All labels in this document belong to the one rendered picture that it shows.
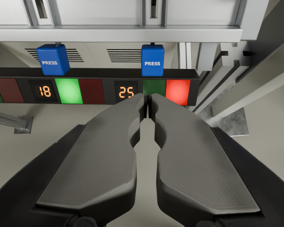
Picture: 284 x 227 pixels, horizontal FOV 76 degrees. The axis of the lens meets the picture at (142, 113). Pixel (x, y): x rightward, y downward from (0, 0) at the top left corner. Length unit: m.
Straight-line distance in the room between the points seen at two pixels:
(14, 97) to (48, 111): 0.74
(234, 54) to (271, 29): 0.05
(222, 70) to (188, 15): 0.12
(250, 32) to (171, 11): 0.08
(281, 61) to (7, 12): 0.52
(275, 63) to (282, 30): 0.31
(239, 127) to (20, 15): 0.91
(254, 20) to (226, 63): 0.09
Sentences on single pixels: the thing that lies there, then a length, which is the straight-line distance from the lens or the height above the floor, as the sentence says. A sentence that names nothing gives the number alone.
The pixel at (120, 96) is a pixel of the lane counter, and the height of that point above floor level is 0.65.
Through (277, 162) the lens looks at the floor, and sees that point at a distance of 1.06.
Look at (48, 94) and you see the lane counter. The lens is 0.27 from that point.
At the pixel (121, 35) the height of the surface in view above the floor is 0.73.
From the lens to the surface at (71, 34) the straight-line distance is 0.20.
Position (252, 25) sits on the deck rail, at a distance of 0.21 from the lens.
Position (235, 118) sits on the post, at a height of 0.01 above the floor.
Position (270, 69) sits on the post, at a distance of 0.58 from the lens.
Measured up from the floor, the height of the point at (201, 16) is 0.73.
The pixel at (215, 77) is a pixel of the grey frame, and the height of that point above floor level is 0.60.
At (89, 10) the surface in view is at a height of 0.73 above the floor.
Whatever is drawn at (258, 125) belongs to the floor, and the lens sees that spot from 1.04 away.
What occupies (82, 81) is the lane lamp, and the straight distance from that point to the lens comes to 0.24.
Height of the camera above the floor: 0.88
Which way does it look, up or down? 76 degrees down
